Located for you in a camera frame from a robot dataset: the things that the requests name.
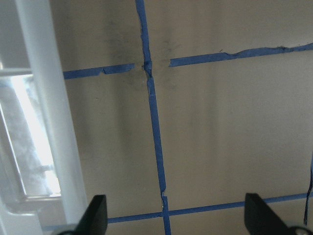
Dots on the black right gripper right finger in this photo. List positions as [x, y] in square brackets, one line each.
[260, 219]

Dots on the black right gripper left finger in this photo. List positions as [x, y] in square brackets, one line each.
[94, 221]

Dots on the clear plastic storage box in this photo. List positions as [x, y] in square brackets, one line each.
[41, 182]

